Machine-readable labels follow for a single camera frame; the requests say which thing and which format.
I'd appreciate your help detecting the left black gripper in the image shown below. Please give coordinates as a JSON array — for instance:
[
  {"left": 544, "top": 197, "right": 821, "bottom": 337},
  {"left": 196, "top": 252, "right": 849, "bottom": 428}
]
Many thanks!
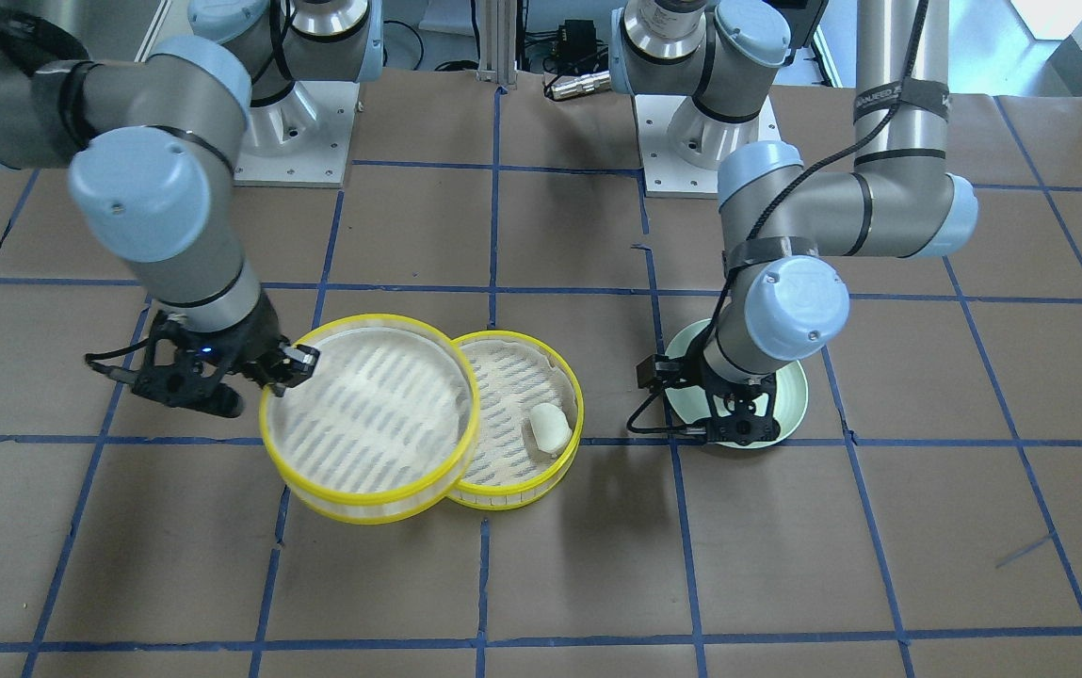
[{"left": 691, "top": 357, "right": 782, "bottom": 446}]

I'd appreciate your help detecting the light green plate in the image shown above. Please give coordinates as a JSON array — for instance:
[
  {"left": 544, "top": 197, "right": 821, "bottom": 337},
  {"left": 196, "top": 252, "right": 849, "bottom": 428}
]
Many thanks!
[{"left": 667, "top": 320, "right": 809, "bottom": 449}]

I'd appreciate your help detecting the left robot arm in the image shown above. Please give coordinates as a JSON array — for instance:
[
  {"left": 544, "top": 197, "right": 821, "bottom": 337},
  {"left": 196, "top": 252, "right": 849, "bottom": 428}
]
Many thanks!
[{"left": 609, "top": 1, "right": 978, "bottom": 446}]

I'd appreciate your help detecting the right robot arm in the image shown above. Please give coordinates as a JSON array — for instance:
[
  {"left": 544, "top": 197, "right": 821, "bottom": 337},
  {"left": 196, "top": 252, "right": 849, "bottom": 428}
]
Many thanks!
[{"left": 0, "top": 1, "right": 385, "bottom": 418}]

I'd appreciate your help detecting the aluminium frame post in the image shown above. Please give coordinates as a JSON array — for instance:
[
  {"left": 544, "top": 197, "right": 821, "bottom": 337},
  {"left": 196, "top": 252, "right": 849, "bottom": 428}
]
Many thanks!
[{"left": 473, "top": 1, "right": 523, "bottom": 91}]

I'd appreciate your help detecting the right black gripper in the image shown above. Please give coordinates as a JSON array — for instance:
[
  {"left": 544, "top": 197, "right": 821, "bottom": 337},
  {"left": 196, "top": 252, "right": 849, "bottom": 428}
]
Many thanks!
[{"left": 131, "top": 297, "right": 321, "bottom": 418}]

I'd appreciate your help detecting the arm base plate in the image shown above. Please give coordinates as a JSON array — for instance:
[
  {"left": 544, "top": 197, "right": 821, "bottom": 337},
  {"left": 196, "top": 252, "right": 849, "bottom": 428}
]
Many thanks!
[
  {"left": 632, "top": 95, "right": 781, "bottom": 199},
  {"left": 234, "top": 81, "right": 361, "bottom": 189}
]

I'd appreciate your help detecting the white bun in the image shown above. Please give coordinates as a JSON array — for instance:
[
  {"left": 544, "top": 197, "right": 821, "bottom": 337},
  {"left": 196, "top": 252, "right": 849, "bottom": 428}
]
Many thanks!
[{"left": 525, "top": 403, "right": 573, "bottom": 460}]

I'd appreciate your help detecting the yellow steamer basket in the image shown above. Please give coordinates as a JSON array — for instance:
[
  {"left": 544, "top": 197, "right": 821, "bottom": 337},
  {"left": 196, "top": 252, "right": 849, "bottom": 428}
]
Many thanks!
[
  {"left": 258, "top": 314, "right": 480, "bottom": 526},
  {"left": 447, "top": 331, "right": 585, "bottom": 511}
]

